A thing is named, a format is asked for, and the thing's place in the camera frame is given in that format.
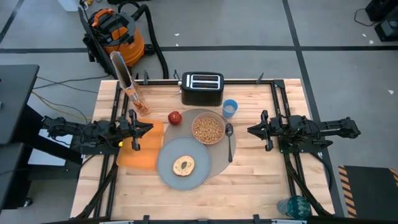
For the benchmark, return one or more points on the black desk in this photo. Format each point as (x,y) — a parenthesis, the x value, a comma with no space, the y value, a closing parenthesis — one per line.
(11,177)
(17,102)

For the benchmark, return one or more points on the metal spoon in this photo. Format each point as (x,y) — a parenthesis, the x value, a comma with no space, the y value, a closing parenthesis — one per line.
(229,129)

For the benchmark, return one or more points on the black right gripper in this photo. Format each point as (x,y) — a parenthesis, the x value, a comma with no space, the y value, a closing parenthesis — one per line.
(272,130)

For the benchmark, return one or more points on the pink bowl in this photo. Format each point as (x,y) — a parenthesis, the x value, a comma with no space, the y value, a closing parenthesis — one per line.
(207,129)

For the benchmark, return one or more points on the orange cutting board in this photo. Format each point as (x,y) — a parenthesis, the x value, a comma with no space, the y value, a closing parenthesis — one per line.
(140,158)

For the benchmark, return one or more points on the red apple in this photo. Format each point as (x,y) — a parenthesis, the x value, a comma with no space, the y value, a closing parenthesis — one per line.
(175,118)

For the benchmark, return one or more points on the toasted bagel half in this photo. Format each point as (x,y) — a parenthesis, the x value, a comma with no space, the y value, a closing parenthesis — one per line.
(178,169)

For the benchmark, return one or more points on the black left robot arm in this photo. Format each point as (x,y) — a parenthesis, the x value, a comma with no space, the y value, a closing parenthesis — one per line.
(93,133)

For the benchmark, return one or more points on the grey-blue round plate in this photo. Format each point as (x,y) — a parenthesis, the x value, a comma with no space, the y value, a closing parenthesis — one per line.
(199,177)

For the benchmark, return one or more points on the white container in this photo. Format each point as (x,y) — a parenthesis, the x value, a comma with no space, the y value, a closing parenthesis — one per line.
(69,4)

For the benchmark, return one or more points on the black two-slot toaster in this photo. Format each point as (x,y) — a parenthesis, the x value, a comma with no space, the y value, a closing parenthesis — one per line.
(202,95)

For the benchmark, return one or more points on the blue cup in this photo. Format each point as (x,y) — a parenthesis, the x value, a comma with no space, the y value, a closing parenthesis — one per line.
(230,109)

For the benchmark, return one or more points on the black frame clamp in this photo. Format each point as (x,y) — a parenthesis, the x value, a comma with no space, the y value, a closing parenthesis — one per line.
(146,77)
(176,76)
(260,78)

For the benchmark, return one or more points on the black equipment case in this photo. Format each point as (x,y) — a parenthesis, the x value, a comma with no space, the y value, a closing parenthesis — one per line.
(385,18)

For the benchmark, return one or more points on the black aluminium table frame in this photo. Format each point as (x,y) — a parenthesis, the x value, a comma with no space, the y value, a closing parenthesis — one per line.
(242,81)

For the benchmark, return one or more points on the hazard-striped black mat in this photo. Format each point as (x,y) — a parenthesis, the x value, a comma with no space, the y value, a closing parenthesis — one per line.
(370,189)

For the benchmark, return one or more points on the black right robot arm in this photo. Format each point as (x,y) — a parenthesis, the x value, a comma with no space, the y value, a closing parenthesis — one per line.
(311,130)

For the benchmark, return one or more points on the cereal box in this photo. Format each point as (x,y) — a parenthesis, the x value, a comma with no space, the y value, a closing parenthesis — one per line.
(130,87)

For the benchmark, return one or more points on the teal patterned tumbler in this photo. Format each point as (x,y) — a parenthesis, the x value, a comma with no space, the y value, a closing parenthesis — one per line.
(295,208)

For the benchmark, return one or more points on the orange shop vacuum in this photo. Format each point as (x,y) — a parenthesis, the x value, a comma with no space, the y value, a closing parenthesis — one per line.
(130,43)

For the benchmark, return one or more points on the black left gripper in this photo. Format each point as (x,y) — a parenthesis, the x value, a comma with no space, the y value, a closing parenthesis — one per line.
(130,129)

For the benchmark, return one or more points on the grey round placemat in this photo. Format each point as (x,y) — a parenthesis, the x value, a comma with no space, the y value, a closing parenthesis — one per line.
(220,155)

